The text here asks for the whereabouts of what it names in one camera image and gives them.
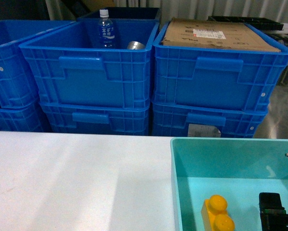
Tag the right lower blue crate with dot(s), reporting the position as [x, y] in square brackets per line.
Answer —
[179, 120]

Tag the right upper blue crate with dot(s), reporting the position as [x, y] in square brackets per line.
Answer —
[214, 78]

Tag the left upper blue crate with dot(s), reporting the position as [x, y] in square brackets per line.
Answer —
[17, 84]

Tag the middle upper blue crate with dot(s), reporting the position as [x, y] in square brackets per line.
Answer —
[70, 66]

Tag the middle lower blue crate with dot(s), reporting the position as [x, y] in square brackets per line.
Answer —
[79, 119]

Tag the black plastic tray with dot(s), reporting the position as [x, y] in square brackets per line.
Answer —
[257, 22]

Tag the left lower blue crate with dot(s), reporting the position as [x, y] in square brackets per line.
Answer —
[26, 119]

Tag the teal plastic bin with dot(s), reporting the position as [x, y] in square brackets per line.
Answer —
[237, 169]

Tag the rear dark blue crate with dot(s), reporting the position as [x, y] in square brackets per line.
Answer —
[128, 13]

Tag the brown cardboard sheet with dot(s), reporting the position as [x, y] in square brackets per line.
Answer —
[214, 35]

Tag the yellow toy block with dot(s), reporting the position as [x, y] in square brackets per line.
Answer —
[215, 215]

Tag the silver tape roll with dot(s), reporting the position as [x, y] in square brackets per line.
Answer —
[135, 45]

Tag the clear water bottle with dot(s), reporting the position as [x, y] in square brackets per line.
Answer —
[106, 30]

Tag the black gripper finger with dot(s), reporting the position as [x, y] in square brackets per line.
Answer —
[272, 214]

